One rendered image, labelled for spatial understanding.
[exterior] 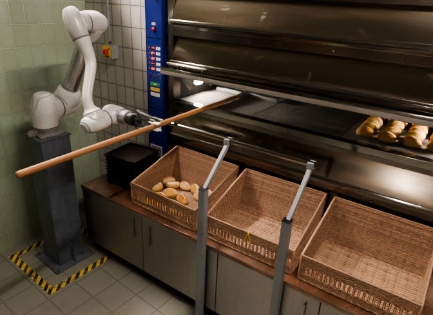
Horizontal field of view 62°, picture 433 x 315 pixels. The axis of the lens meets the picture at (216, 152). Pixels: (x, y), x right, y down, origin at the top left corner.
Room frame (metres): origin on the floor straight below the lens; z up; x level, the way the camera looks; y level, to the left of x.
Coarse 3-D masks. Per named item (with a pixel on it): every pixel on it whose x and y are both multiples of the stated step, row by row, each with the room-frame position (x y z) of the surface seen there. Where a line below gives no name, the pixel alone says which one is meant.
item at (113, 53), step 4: (104, 44) 2.84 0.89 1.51; (108, 44) 2.84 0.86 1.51; (112, 44) 2.86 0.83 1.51; (104, 48) 2.83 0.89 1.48; (112, 48) 2.81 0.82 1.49; (116, 48) 2.84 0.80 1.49; (108, 52) 2.81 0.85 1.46; (112, 52) 2.81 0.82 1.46; (116, 52) 2.84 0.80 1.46; (104, 56) 2.84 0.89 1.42; (108, 56) 2.81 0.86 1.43; (112, 56) 2.80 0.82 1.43; (116, 56) 2.83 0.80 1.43
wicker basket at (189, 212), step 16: (160, 160) 2.35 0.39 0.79; (176, 160) 2.46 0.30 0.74; (192, 160) 2.40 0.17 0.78; (208, 160) 2.33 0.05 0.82; (144, 176) 2.22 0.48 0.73; (176, 176) 2.43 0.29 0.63; (192, 176) 2.35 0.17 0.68; (208, 176) 2.29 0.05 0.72; (224, 176) 2.22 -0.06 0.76; (144, 192) 2.05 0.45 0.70; (224, 192) 2.06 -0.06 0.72; (160, 208) 1.97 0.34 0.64; (176, 208) 1.90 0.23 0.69; (192, 208) 1.83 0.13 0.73; (208, 208) 1.92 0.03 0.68; (192, 224) 1.82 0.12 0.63
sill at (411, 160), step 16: (208, 112) 2.39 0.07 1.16; (224, 112) 2.32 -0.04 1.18; (272, 128) 2.12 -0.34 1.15; (288, 128) 2.07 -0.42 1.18; (336, 144) 1.90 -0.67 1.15; (352, 144) 1.86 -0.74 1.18; (368, 144) 1.86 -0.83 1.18; (400, 160) 1.72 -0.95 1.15; (416, 160) 1.68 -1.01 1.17; (432, 160) 1.68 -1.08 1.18
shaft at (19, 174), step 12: (240, 96) 2.70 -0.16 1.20; (204, 108) 2.31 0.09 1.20; (168, 120) 2.02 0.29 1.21; (132, 132) 1.79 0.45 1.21; (144, 132) 1.86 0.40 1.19; (96, 144) 1.60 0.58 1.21; (108, 144) 1.65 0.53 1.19; (60, 156) 1.45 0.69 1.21; (72, 156) 1.48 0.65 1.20; (36, 168) 1.34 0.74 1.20
